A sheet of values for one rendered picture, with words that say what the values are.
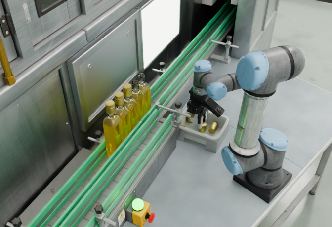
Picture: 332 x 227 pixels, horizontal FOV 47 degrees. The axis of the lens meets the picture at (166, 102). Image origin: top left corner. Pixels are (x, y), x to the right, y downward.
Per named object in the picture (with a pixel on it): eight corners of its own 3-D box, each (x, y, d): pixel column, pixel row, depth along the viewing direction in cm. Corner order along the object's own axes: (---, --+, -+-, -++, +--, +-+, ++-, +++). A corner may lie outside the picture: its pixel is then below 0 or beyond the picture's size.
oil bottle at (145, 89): (141, 115, 180) (139, 78, 166) (151, 118, 178) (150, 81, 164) (135, 122, 176) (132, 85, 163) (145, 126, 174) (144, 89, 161)
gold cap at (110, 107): (110, 115, 144) (109, 106, 141) (104, 111, 146) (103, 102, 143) (117, 111, 146) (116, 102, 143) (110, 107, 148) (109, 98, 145)
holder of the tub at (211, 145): (178, 114, 200) (178, 102, 195) (228, 131, 191) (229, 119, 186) (163, 134, 188) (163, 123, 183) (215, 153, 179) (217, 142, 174)
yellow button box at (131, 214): (136, 207, 156) (135, 196, 151) (151, 214, 154) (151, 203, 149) (126, 221, 151) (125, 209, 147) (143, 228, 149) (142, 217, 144)
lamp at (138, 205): (136, 200, 150) (135, 195, 148) (145, 204, 149) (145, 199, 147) (130, 208, 147) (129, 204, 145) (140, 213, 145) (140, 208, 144)
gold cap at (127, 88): (126, 91, 156) (125, 82, 153) (133, 93, 154) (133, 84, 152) (121, 95, 153) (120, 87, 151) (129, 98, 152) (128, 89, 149)
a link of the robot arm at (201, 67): (199, 70, 159) (190, 60, 165) (198, 91, 166) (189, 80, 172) (216, 66, 162) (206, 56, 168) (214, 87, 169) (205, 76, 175)
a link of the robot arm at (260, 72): (264, 172, 153) (299, 57, 118) (231, 183, 148) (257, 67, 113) (247, 151, 161) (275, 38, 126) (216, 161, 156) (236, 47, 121)
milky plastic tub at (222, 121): (187, 116, 198) (188, 103, 193) (228, 130, 190) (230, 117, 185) (173, 137, 186) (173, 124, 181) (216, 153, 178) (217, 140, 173)
